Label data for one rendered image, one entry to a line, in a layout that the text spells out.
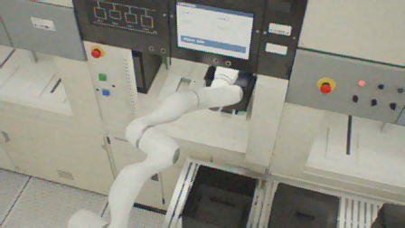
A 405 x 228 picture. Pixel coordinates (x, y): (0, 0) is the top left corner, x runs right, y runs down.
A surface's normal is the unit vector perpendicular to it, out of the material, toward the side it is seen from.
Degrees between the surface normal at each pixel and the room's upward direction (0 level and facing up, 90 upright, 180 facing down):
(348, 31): 90
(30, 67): 0
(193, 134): 0
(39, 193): 0
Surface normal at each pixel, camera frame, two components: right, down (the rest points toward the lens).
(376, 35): -0.26, 0.73
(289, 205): 0.01, -0.65
